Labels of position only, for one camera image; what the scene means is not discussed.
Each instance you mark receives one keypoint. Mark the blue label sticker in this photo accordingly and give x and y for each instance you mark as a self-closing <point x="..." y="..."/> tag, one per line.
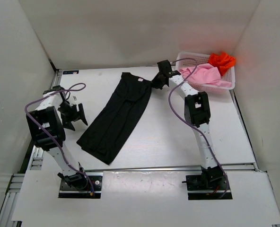
<point x="70" y="72"/>

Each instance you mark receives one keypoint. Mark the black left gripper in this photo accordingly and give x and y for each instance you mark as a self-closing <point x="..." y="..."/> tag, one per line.
<point x="79" y="115"/>

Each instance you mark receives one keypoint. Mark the pink t shirt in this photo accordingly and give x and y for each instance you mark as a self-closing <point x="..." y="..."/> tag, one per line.
<point x="204" y="74"/>

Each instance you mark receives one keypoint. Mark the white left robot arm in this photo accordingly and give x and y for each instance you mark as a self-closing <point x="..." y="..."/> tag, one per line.
<point x="56" y="112"/>

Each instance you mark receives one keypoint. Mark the aluminium table edge rail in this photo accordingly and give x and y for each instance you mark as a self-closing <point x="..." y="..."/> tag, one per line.
<point x="237" y="167"/>

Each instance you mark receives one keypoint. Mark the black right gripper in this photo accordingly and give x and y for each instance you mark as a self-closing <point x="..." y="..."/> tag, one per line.
<point x="155" y="83"/>

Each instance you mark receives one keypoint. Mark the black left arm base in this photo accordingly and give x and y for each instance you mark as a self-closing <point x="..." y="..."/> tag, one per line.
<point x="78" y="187"/>

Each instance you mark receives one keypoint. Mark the black t shirt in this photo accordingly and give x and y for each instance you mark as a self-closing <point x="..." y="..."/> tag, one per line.
<point x="109" y="131"/>

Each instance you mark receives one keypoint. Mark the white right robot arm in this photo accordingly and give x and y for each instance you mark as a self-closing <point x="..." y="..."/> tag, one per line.
<point x="196" y="113"/>

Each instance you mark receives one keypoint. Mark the orange t shirt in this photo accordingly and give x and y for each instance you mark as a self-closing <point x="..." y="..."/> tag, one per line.
<point x="223" y="62"/>

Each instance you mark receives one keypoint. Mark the white plastic laundry basket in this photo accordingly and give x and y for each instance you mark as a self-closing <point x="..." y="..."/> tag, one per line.
<point x="190" y="59"/>

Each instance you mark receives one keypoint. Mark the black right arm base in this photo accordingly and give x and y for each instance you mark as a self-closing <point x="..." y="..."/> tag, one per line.
<point x="211" y="184"/>

